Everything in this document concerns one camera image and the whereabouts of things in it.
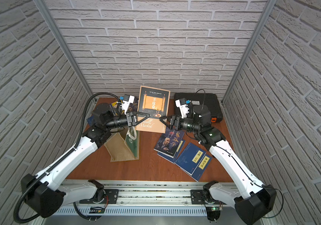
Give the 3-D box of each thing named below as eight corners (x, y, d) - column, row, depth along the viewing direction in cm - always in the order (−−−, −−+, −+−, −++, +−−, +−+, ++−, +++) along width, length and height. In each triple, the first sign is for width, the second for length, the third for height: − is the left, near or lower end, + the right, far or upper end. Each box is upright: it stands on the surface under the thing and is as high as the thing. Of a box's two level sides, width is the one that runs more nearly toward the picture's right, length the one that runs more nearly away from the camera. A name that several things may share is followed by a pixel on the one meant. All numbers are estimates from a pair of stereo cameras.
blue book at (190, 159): (174, 163, 88) (174, 162, 85) (189, 143, 97) (190, 141, 94) (191, 176, 83) (191, 175, 80) (205, 154, 92) (206, 152, 89)
